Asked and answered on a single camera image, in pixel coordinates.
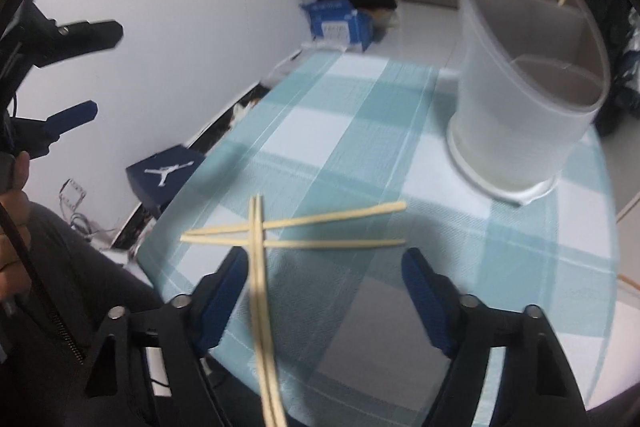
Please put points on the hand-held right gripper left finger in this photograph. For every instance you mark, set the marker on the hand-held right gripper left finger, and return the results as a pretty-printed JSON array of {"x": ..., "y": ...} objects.
[{"x": 222, "y": 297}]

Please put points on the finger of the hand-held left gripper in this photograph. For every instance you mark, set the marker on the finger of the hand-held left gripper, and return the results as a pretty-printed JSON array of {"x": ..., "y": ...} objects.
[
  {"x": 70, "y": 117},
  {"x": 85, "y": 34}
]

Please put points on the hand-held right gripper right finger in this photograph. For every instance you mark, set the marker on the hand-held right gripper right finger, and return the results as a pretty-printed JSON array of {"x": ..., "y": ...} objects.
[{"x": 425, "y": 297}]

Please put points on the white plastic utensil holder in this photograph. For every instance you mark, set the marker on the white plastic utensil holder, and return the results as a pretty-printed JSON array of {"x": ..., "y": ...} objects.
[{"x": 500, "y": 107}]

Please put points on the person's left hand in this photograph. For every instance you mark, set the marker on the person's left hand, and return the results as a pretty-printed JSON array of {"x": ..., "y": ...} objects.
[{"x": 17, "y": 217}]

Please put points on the navy shoe box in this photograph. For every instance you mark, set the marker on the navy shoe box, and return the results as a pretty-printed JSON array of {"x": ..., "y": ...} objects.
[{"x": 165, "y": 177}]

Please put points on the person's dark trousers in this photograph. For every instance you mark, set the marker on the person's dark trousers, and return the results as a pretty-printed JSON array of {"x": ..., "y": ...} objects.
[{"x": 95, "y": 257}]

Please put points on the teal checked tablecloth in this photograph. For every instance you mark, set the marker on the teal checked tablecloth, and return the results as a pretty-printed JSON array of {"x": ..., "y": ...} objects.
[{"x": 350, "y": 147}]

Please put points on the person's black jacket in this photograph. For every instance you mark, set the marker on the person's black jacket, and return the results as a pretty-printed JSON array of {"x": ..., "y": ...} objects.
[{"x": 45, "y": 357}]

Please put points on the blue cardboard box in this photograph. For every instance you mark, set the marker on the blue cardboard box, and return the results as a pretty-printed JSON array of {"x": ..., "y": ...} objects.
[{"x": 340, "y": 24}]

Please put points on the small brown cardboard box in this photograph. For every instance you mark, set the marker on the small brown cardboard box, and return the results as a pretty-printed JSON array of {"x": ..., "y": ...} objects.
[{"x": 382, "y": 19}]

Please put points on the dark cloth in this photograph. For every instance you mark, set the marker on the dark cloth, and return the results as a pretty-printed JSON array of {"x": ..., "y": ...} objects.
[{"x": 615, "y": 57}]

